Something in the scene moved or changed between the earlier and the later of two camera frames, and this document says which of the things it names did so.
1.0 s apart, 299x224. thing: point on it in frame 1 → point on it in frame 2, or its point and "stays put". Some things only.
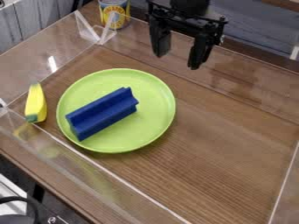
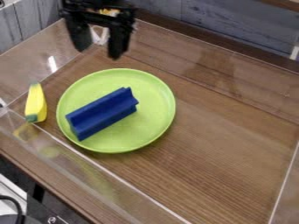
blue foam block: x=102 y=113 stays put
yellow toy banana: x=36 y=106 stays put
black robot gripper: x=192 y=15 → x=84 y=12
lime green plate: x=140 y=130 stays put
